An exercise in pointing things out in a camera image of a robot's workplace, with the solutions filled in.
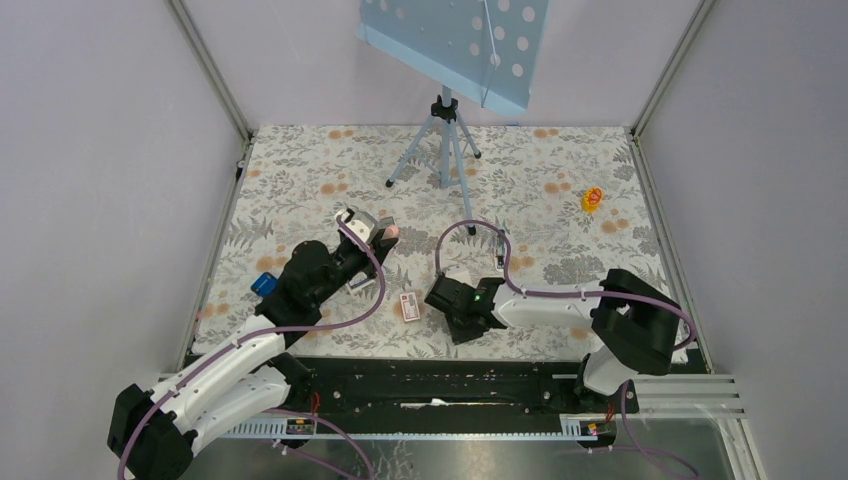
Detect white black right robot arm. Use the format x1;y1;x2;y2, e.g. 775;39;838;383
425;269;680;412

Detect blue small box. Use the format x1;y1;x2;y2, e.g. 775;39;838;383
250;272;277;298

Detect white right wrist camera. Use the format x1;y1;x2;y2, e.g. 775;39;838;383
444;265;472;284

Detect yellow red small toy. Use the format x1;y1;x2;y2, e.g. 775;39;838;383
581;187;604;214

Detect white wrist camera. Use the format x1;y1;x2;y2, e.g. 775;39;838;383
334;208;394;247
444;265;472;284

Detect blue playing card box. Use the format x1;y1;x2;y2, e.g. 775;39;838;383
345;274;375;295

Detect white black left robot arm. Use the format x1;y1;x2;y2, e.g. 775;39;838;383
107;225;399;479

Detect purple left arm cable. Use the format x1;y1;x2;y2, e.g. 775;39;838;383
115;213;389;480

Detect floral patterned table mat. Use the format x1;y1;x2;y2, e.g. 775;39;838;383
190;125;669;361

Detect red white staple box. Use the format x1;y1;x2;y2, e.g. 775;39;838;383
399;292;422;323

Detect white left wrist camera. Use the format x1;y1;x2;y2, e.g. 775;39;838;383
334;208;394;247

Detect grey cable duct strip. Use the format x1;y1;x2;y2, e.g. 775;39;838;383
224;412;617;442

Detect blue music stand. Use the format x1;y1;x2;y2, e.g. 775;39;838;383
357;0;550;235

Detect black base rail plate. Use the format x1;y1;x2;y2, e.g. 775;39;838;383
271;357;640;422

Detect pink mini stapler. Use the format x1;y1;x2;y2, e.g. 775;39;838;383
382;225;400;240

